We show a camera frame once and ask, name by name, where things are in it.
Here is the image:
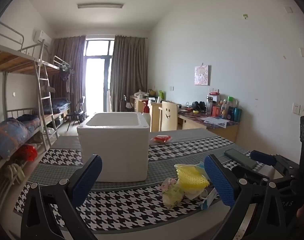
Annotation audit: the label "red snack packet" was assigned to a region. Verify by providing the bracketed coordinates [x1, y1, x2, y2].
[152, 134, 172, 145]

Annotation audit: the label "yellow foam fruit net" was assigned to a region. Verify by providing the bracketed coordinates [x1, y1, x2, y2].
[174, 164, 210, 189]

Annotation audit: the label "row of bottles and cans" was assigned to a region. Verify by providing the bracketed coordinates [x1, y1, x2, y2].
[206, 92, 242, 122]

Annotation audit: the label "ceiling lamp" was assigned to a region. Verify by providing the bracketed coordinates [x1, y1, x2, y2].
[77, 3, 124, 9]

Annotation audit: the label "dark blue bedding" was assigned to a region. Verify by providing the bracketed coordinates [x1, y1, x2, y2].
[51, 98, 71, 114]

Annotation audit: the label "red plastic bag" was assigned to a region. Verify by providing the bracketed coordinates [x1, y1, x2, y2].
[17, 144, 38, 161]

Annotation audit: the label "floral plastic bag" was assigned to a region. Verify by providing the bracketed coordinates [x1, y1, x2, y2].
[161, 177, 186, 209]

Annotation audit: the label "blue checked quilt bundle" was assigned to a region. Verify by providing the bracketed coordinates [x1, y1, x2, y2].
[0, 117, 29, 159]

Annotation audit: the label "light wooden desk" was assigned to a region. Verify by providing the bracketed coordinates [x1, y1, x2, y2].
[130, 95, 165, 132]

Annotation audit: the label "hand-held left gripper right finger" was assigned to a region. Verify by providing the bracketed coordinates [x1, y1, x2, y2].
[204, 154, 296, 240]

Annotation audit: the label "printed papers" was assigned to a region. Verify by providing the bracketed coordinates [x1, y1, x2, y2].
[201, 116, 230, 128]

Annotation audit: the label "white double wall socket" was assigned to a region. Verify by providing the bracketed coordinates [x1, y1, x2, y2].
[292, 102, 304, 115]

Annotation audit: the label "pink cartoon wall picture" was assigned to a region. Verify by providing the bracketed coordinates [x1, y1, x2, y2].
[194, 65, 212, 86]

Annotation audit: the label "grey houndstooth tablecloth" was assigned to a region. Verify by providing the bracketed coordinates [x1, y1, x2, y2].
[13, 127, 275, 233]

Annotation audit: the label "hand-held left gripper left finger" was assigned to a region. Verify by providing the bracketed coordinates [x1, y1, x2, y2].
[20, 154, 103, 240]

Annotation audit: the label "white spray bottle red trigger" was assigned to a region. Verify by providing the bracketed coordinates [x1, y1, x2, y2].
[142, 105, 152, 126]

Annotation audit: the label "dark smartphone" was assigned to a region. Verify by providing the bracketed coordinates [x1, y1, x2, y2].
[224, 148, 258, 169]

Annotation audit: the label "metal bunk bed ladder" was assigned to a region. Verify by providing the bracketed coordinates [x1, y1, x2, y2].
[35, 39, 59, 150]

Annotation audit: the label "wooden desk with patterned top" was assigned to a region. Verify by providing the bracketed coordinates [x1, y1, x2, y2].
[177, 105, 239, 142]

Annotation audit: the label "hanging dark clothes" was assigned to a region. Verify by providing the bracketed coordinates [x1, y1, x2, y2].
[58, 64, 75, 80]

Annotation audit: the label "glass balcony door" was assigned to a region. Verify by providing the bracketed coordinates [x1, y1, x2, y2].
[83, 39, 115, 114]

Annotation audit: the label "white foam box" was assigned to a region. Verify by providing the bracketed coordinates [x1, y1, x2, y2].
[76, 112, 150, 182]

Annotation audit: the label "wooden chair with smiley face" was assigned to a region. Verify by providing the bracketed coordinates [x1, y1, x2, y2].
[158, 101, 179, 132]

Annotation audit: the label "black folding chair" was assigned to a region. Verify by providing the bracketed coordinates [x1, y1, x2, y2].
[66, 96, 86, 132]

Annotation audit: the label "brown curtain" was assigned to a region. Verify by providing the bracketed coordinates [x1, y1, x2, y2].
[110, 35, 149, 112]
[50, 35, 86, 110]

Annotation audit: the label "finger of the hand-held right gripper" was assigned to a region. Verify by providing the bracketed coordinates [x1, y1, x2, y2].
[232, 165, 292, 188]
[249, 150, 300, 173]

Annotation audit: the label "white air conditioner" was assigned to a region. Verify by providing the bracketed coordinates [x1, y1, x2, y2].
[33, 30, 52, 46]

